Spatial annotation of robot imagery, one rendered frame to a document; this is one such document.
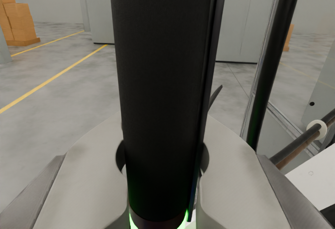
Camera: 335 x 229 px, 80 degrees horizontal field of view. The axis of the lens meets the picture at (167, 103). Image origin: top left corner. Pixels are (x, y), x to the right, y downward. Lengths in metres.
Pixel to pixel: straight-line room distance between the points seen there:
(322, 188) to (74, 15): 13.57
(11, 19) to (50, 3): 6.15
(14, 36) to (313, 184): 8.36
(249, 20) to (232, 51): 0.82
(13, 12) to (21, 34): 0.65
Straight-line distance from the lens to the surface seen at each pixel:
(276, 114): 1.35
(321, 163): 0.58
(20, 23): 8.24
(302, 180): 0.57
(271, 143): 1.43
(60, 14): 14.10
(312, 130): 0.36
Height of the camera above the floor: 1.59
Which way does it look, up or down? 28 degrees down
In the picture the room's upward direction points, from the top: 2 degrees clockwise
